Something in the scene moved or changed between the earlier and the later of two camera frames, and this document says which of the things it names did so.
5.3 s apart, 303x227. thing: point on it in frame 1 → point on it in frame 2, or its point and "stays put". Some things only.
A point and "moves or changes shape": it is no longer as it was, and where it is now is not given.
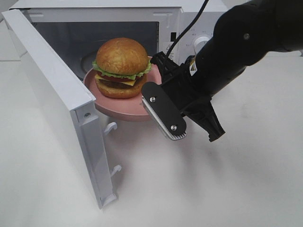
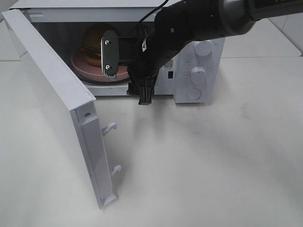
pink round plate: (131, 108) → (95, 73)
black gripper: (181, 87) → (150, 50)
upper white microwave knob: (200, 43) stays put
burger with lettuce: (120, 66) moves or changes shape
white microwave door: (77, 112) stays put
